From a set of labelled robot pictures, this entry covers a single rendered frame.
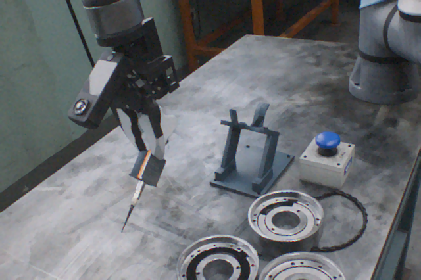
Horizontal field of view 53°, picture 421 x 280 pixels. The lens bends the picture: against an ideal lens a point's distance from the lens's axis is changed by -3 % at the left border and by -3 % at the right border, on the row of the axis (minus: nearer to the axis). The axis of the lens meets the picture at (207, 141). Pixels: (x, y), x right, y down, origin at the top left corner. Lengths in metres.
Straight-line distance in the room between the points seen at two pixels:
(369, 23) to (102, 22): 0.55
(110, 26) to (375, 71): 0.57
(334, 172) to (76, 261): 0.42
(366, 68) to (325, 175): 0.33
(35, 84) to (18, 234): 1.52
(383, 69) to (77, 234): 0.67
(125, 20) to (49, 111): 1.74
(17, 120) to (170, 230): 1.61
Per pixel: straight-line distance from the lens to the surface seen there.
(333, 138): 0.71
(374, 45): 0.94
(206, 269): 0.59
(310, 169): 0.72
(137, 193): 0.70
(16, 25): 2.16
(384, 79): 0.96
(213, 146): 0.85
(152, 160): 0.69
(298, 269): 0.57
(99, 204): 0.77
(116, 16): 0.59
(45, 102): 2.29
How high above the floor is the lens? 1.26
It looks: 32 degrees down
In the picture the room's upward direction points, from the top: 9 degrees counter-clockwise
